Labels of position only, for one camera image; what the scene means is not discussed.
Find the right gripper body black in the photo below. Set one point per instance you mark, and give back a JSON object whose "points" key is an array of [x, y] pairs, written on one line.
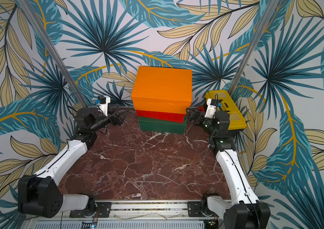
{"points": [[200, 118]]}

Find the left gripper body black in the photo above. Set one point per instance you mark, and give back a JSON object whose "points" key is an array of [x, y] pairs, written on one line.
{"points": [[114, 122]]}

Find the red shoebox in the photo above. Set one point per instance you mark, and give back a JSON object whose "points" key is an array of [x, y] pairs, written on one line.
{"points": [[172, 117]]}

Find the orange shoebox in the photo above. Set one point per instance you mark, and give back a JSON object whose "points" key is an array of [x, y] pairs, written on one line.
{"points": [[159, 89]]}

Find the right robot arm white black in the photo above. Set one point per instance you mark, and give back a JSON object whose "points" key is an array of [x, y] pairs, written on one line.
{"points": [[245, 210]]}

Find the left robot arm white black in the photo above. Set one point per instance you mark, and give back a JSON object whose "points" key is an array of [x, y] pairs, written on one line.
{"points": [[39, 194]]}

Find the green shoebox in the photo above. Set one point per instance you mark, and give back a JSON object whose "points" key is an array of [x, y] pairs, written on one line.
{"points": [[156, 125]]}

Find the yellow black toolbox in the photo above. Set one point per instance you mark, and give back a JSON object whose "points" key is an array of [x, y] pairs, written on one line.
{"points": [[230, 111]]}

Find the red handled tool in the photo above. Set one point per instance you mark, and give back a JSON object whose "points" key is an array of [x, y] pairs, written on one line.
{"points": [[201, 108]]}

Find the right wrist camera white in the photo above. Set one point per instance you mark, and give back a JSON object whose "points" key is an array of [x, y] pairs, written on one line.
{"points": [[211, 107]]}

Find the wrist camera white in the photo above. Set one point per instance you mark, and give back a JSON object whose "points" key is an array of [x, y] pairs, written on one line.
{"points": [[211, 107], [102, 104]]}

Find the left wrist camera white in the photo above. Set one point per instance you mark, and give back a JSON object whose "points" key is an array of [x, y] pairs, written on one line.
{"points": [[102, 104]]}

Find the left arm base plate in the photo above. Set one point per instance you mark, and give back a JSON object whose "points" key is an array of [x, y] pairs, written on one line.
{"points": [[102, 209]]}

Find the front aluminium rail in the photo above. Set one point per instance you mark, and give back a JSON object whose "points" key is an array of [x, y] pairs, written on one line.
{"points": [[153, 209]]}

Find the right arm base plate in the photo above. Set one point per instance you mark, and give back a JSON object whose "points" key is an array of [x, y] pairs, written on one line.
{"points": [[199, 209]]}

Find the right aluminium frame post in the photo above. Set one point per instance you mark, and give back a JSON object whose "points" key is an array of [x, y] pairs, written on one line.
{"points": [[261, 27]]}

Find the aluminium frame post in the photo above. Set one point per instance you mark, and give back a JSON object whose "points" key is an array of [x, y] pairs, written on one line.
{"points": [[42, 33], [261, 27]]}

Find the left aluminium frame post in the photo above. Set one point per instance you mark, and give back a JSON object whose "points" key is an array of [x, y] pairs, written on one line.
{"points": [[42, 33]]}

